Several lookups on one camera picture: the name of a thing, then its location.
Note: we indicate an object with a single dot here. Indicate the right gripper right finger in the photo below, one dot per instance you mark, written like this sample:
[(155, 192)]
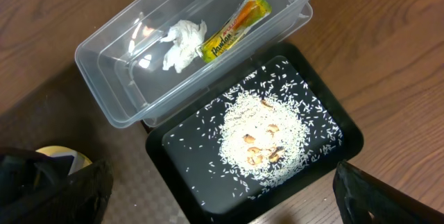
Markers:
[(362, 198)]

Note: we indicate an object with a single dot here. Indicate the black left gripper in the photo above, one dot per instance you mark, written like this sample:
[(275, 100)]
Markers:
[(24, 172)]

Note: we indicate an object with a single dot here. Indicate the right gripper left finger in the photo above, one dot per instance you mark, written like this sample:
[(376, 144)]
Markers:
[(81, 197)]

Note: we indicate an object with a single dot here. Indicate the yellow plate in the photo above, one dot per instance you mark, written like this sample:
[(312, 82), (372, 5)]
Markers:
[(79, 159)]

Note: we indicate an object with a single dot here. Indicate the rice and nuts pile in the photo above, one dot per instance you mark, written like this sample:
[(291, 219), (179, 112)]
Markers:
[(254, 137)]

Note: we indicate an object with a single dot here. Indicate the white tissue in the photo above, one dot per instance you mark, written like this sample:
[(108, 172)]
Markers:
[(186, 37)]

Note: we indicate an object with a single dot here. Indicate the yellow green snack wrapper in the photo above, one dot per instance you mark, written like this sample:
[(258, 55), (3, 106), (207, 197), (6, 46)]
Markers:
[(248, 14)]

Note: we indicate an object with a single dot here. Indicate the black waste tray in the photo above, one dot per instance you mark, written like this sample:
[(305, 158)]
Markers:
[(165, 159)]

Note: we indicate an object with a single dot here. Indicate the clear plastic bin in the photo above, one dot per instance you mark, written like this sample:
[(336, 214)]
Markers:
[(122, 61)]

